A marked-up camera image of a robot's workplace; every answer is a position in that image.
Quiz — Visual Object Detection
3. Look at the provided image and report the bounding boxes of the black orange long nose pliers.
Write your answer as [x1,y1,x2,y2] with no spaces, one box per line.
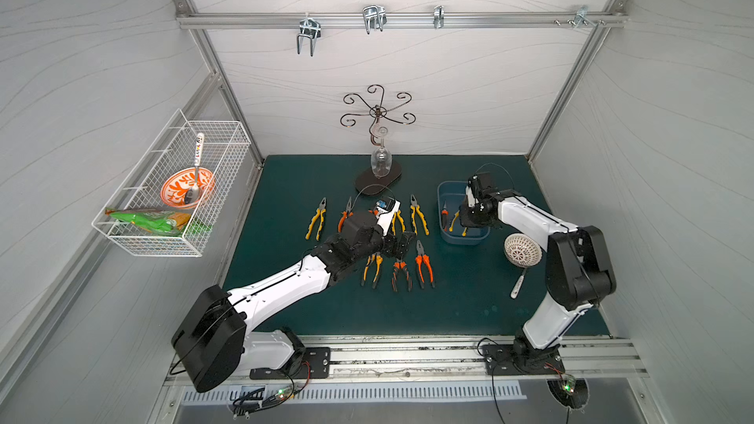
[391,258,412,292]

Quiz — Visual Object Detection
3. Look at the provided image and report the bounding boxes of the orange combination pliers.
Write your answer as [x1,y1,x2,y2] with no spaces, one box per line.
[415,241,435,289]

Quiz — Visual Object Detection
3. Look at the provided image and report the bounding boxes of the black yellow curved pliers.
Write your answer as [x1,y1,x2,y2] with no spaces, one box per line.
[361,252,384,290]

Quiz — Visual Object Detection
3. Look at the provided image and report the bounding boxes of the large yellow black pliers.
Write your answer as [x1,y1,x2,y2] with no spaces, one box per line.
[410,194,430,236]

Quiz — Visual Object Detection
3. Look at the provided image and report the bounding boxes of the small yellow black pliers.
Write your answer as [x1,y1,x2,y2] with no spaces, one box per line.
[391,209,406,236]

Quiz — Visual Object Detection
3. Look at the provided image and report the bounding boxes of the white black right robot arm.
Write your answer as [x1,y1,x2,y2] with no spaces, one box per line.
[459,173,617,351]

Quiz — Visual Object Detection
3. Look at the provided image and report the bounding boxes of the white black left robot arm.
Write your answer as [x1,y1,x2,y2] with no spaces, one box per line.
[171,205,400,393]

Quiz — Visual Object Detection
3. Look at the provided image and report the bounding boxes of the teal plastic storage box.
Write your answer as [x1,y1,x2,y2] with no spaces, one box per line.
[437,181,491,247]

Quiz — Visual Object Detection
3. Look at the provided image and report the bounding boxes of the yellow black pliers in box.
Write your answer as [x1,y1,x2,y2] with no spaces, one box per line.
[448,211,469,238]

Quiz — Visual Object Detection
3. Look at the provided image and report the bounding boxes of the orange black pliers in box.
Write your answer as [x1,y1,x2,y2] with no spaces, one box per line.
[441,204,450,231]

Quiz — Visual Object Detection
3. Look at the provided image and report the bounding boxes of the dark oval stand base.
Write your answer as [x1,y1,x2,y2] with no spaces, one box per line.
[355,162,403,196]

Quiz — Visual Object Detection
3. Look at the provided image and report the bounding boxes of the white patterned ceramic bowl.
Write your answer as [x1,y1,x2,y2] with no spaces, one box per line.
[504,234,542,268]

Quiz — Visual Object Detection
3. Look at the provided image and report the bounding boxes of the clear wine glass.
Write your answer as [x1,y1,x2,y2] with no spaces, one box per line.
[370,127,393,179]

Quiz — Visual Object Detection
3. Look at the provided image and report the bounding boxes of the spoon in basket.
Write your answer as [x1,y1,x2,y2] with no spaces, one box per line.
[184,133,205,206]

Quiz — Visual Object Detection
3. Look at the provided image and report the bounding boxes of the orange patterned plate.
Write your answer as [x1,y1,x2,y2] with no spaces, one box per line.
[159,167,216,209]

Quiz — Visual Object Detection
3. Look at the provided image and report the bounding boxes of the green snack bag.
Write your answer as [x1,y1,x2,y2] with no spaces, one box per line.
[104,208,213,237]

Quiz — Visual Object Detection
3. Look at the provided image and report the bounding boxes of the metal hook small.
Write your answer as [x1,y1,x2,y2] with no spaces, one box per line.
[433,5,445,29]

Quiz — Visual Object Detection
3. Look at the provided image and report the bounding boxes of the metal hook clamp left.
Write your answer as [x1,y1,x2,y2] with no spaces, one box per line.
[296,17,322,57]

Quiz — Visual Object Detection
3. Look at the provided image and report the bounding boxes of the metal hook clamp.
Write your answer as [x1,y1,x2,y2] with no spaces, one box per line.
[362,5,387,35]
[553,6,607,29]
[296,17,322,57]

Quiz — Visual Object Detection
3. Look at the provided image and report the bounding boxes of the metal hook clamp right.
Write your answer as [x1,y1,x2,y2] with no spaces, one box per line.
[553,6,607,29]

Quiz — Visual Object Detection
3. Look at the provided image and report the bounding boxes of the metal hook clamp middle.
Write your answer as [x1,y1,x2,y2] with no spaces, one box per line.
[362,5,387,35]

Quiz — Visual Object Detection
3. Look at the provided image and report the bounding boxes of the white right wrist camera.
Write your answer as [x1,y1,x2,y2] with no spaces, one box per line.
[465,186,477,208]

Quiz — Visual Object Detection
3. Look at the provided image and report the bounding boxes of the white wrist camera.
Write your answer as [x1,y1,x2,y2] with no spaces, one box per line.
[465,186,477,208]
[375,196,401,236]

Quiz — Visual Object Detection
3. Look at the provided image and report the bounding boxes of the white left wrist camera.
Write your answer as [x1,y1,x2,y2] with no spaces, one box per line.
[375,196,401,236]

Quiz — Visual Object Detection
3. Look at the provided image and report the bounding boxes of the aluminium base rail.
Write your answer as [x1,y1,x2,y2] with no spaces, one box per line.
[164,334,649,387]

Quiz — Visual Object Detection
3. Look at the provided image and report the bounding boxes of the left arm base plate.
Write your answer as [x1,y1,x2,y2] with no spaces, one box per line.
[249,347,332,381]

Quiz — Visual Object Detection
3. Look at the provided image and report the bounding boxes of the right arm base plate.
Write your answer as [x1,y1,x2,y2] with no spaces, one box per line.
[478,343,566,376]

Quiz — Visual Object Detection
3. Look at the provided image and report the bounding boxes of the white vented cable duct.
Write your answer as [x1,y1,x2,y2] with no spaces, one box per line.
[181,380,527,406]

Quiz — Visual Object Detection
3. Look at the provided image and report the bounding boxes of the white wire basket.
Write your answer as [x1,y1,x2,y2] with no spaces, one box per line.
[92,110,251,257]

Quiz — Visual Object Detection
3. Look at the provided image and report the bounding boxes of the aluminium cross rail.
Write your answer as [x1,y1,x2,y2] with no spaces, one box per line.
[177,10,628,31]

